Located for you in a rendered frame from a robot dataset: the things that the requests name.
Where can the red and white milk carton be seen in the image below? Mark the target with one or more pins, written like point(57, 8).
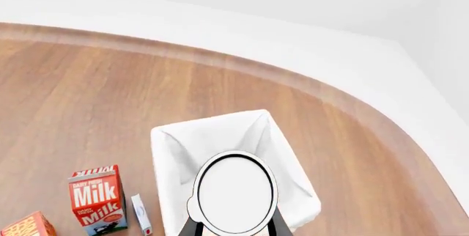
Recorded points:
point(96, 200)

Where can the orange printed box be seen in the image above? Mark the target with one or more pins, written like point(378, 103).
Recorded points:
point(29, 226)

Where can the white basket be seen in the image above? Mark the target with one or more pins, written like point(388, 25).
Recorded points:
point(172, 164)

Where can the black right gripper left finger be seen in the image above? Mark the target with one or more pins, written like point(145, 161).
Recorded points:
point(191, 229)

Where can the small white box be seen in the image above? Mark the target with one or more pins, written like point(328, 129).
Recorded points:
point(140, 214)

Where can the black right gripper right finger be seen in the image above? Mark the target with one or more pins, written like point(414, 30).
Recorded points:
point(280, 226)

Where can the white-topped round tin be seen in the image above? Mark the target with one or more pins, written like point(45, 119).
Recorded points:
point(234, 192)

